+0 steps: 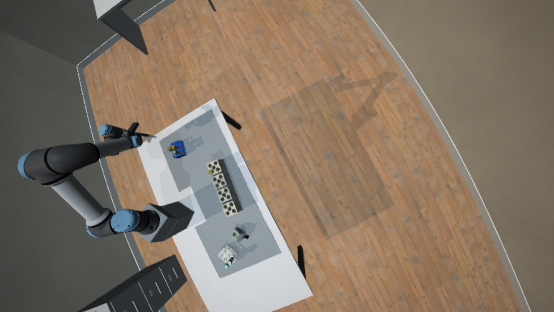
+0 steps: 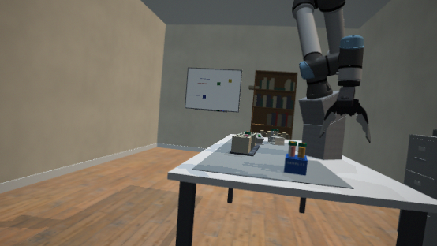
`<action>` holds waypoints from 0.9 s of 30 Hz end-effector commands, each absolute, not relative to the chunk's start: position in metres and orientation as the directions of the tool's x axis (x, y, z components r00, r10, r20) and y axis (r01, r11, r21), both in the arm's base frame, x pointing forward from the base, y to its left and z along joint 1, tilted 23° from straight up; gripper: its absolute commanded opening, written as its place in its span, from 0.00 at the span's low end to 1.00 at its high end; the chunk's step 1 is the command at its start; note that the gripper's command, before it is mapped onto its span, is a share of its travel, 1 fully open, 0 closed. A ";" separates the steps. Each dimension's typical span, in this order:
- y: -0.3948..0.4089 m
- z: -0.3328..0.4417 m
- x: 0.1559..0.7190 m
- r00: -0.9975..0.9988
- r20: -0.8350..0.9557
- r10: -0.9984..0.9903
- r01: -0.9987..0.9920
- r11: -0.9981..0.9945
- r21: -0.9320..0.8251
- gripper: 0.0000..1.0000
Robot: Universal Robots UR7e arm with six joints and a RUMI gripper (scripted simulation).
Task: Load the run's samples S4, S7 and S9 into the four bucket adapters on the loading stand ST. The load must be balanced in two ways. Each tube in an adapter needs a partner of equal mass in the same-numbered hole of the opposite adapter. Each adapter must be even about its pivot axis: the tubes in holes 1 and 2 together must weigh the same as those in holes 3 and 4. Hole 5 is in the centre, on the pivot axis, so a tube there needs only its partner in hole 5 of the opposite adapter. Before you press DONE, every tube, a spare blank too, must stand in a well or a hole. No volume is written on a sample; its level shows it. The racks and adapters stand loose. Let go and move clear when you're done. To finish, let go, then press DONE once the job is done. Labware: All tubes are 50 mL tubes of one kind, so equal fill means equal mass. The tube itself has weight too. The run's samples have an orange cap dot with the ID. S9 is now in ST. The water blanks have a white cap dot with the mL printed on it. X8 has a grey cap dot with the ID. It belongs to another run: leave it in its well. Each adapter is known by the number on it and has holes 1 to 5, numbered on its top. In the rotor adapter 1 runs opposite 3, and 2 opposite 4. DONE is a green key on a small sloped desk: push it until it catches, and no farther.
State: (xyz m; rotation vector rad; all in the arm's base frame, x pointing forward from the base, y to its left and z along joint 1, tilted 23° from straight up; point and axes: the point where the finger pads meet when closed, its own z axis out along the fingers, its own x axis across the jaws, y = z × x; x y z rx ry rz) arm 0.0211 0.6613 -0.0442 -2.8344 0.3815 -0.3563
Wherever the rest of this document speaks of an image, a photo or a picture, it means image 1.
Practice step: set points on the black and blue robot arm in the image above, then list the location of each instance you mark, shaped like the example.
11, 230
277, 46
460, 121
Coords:
51, 167

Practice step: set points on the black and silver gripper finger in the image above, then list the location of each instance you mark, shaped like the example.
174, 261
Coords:
147, 136

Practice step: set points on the white bucket adapter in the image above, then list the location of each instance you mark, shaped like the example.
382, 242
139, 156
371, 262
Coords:
223, 177
222, 193
219, 165

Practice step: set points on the green-capped tube with white cap dot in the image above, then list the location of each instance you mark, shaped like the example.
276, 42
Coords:
231, 260

